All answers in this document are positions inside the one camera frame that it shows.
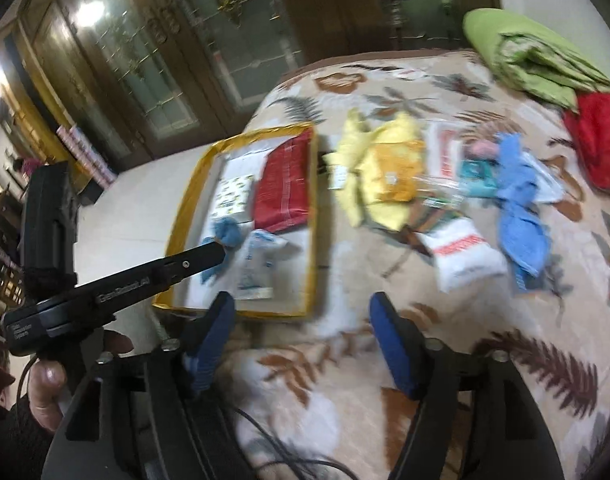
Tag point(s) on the yellow-trimmed clear storage bag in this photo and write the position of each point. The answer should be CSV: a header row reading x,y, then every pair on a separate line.
x,y
195,210

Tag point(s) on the blue towel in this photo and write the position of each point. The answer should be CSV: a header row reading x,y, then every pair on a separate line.
x,y
522,220

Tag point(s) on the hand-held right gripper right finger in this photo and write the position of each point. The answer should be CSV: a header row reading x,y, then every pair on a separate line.
x,y
392,347

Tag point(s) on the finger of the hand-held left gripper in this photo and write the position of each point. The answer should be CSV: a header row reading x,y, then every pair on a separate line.
x,y
195,262

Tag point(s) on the white bag with red lettering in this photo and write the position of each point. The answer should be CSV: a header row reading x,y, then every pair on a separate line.
x,y
467,260

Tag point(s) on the clear bag with red print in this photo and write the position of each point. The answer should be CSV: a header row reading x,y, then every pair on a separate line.
x,y
445,152

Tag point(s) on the white crumpled packet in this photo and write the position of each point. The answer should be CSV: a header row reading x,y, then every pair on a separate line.
x,y
550,182

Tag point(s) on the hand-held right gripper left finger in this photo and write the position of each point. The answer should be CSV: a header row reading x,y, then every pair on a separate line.
x,y
212,342

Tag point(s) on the white plastic packet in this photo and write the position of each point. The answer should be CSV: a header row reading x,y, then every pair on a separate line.
x,y
257,265

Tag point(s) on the pink soft item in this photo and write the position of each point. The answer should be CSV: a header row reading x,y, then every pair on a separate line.
x,y
482,149

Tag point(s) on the green folded quilt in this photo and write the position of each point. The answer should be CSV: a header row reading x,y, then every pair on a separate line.
x,y
525,55

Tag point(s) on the teal and white packet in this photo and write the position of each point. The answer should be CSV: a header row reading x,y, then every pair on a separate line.
x,y
477,177

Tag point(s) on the green chair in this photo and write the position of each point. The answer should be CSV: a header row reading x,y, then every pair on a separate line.
x,y
427,17

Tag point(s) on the small blue cloth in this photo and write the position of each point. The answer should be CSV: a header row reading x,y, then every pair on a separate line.
x,y
227,232

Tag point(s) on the stack of pink boxes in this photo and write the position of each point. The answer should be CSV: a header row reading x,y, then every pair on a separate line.
x,y
87,152

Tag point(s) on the gold foil packet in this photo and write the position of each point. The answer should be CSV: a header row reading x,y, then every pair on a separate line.
x,y
397,170

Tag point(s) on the person's left forearm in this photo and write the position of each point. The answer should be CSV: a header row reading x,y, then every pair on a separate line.
x,y
12,440

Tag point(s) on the red flat packet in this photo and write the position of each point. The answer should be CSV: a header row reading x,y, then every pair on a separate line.
x,y
285,180

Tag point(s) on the leaf printed blanket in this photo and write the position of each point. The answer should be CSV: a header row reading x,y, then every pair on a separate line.
x,y
350,290

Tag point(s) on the small white red sachet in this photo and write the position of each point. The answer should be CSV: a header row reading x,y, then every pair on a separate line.
x,y
402,73

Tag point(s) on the person's left hand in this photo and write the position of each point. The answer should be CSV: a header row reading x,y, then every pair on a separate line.
x,y
45,385

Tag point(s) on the wooden chair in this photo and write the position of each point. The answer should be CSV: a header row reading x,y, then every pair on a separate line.
x,y
5,240

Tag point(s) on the white patterned packet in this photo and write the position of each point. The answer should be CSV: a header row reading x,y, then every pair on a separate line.
x,y
235,190

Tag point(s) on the wooden glass door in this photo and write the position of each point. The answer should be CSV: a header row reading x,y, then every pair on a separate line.
x,y
235,35
115,45

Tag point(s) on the pale yellow cloth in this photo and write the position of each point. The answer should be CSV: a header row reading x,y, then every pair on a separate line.
x,y
352,160

